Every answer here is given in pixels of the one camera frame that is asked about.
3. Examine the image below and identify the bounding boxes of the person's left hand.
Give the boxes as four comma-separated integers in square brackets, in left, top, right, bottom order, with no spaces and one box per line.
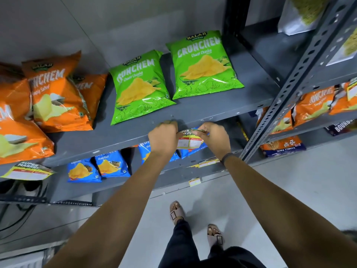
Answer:
[148,121,184,158]

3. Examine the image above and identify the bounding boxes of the person's right hand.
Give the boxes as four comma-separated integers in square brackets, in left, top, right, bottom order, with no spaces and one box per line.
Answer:
[192,122,232,161]

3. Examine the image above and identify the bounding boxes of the yellow shelf price label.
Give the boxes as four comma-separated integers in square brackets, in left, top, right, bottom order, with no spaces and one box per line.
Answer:
[1,162,55,181]
[187,158,221,168]
[177,129,205,150]

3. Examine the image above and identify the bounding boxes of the person's left forearm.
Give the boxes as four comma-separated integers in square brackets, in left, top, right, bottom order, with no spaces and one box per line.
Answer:
[43,152,175,268]

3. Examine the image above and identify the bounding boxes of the person's right forearm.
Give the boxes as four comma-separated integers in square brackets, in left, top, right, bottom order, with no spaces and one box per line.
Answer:
[222,155,357,268]

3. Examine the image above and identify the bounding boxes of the grey metal shelf rack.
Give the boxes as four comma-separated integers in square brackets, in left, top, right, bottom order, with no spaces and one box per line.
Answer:
[0,0,281,207]
[237,0,357,166]

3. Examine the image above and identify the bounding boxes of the black wristband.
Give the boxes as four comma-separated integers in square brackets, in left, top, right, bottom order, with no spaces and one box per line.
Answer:
[220,152,235,166]

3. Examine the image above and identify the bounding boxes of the green chips bag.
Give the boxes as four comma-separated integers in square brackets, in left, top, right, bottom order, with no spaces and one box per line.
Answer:
[166,30,245,100]
[109,50,176,126]

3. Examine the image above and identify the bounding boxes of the person's left sandal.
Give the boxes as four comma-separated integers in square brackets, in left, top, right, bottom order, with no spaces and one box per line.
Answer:
[169,200,186,226]

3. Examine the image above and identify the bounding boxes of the person's sandal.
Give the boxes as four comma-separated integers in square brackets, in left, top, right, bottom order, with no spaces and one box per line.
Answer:
[169,200,186,226]
[207,224,225,249]

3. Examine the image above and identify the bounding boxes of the orange chips bag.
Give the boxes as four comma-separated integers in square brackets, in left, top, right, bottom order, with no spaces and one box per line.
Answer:
[329,77,357,115]
[0,102,55,165]
[22,51,94,133]
[70,72,108,126]
[291,86,336,127]
[0,63,33,121]
[255,107,294,135]

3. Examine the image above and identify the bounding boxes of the orange and blue biscuit packet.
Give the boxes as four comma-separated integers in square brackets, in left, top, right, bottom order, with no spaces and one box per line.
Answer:
[259,135,307,158]

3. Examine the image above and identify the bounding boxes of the person's right sandal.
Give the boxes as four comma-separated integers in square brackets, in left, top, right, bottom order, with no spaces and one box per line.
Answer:
[207,224,225,249]

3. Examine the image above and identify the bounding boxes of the person's black trousers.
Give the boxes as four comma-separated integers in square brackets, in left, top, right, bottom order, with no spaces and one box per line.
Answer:
[158,219,267,268]

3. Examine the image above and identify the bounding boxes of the dark purple biscuit packet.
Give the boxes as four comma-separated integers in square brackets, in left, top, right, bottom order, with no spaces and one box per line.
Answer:
[324,119,357,136]

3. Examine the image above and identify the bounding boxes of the black cable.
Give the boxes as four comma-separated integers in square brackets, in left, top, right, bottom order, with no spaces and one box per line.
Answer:
[0,180,49,233]

